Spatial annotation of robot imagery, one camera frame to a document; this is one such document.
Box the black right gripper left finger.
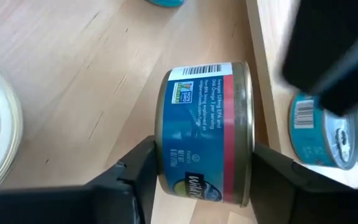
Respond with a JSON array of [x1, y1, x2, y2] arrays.
[[0, 135, 158, 224]]

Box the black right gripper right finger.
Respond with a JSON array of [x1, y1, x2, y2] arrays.
[[249, 141, 358, 224]]

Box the teal label tuna can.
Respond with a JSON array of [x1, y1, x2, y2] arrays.
[[144, 0, 187, 8], [288, 92, 358, 171]]

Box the wooden shelf with black frame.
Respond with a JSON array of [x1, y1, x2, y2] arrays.
[[246, 0, 358, 190]]

